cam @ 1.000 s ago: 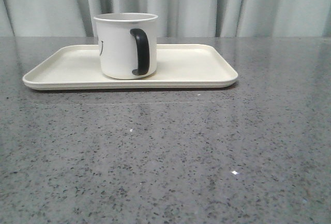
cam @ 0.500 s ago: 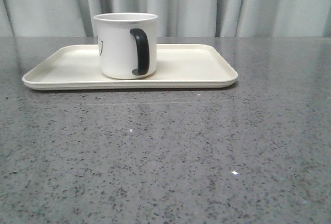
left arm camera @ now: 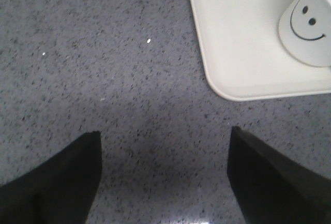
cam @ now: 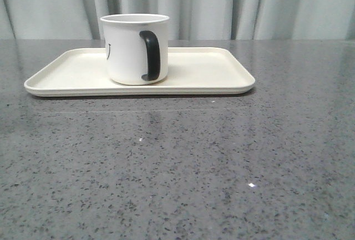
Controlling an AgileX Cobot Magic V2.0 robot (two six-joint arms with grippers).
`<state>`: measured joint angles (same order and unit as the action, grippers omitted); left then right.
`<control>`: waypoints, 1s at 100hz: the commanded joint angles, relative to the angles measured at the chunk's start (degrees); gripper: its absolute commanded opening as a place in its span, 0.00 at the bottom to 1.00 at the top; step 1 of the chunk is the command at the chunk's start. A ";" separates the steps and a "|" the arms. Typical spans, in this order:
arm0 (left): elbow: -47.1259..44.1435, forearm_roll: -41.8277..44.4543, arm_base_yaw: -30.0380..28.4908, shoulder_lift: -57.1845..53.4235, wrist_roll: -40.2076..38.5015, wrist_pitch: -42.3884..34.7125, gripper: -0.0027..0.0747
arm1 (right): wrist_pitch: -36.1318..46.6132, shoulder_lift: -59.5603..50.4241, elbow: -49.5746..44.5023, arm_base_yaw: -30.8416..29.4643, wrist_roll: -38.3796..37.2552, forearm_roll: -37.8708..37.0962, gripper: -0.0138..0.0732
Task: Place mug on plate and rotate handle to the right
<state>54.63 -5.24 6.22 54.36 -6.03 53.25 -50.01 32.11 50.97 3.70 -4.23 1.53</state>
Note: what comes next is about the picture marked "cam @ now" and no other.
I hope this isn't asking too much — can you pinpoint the white smiley mug black handle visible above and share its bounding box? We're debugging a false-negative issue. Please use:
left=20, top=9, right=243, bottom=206
left=100, top=13, right=170, bottom=85

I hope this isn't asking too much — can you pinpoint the cream rectangular plastic tray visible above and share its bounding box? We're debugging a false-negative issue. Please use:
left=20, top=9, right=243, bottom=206
left=24, top=47, right=255, bottom=97

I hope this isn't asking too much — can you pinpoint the pale grey-green curtain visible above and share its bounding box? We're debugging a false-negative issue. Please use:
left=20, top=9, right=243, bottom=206
left=1, top=0, right=354, bottom=40

